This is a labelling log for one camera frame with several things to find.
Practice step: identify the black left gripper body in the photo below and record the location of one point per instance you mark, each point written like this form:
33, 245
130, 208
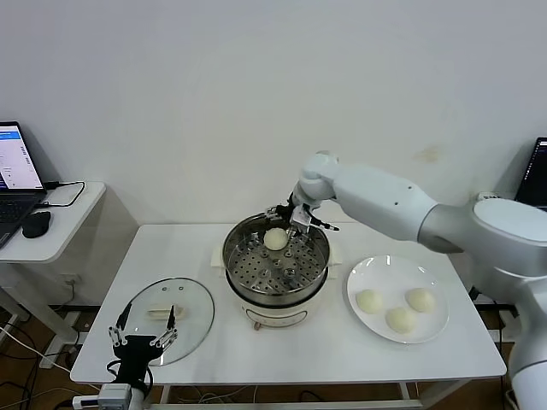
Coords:
132, 354

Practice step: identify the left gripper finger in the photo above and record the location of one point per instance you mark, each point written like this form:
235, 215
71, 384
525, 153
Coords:
171, 318
123, 315

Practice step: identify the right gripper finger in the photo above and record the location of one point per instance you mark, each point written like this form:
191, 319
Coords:
278, 213
295, 231

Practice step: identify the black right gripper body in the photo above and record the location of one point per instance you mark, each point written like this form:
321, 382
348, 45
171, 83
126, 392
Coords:
294, 200

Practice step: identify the white steamed baozi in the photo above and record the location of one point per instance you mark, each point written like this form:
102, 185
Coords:
274, 239
401, 319
369, 301
421, 299

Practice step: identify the round glass pot lid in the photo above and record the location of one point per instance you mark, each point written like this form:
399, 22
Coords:
192, 307

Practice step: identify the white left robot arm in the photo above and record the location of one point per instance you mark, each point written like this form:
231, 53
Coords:
139, 399

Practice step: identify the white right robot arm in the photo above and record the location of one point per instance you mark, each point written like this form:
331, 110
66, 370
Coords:
384, 192

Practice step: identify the stainless steel steamer basket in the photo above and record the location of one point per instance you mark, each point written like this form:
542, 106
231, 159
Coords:
299, 273

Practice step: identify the white electric cooker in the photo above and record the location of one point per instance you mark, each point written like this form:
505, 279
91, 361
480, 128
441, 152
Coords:
278, 316

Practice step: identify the round white plate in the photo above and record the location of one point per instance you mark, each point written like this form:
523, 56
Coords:
384, 273

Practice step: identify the white side table with mouse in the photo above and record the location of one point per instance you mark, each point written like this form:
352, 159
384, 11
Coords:
72, 222

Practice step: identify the black computer mouse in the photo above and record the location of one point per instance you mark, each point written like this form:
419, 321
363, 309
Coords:
36, 224

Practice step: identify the laptop with white screen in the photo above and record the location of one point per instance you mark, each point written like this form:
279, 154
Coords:
17, 158

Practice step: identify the white power strip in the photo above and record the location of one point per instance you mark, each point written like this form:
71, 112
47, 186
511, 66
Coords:
491, 196

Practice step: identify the laptop with dark screen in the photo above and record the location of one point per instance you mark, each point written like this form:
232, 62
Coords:
534, 171

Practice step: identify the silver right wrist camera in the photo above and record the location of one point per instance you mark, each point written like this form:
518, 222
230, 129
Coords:
299, 217

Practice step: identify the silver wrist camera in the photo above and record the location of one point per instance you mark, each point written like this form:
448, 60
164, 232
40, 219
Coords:
113, 393
299, 217

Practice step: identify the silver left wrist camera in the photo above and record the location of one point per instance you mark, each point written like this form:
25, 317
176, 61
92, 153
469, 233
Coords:
113, 393

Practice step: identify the white wall socket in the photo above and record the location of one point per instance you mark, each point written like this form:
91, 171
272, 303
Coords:
72, 280

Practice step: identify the white table leg frame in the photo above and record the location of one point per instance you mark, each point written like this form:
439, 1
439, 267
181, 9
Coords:
299, 405

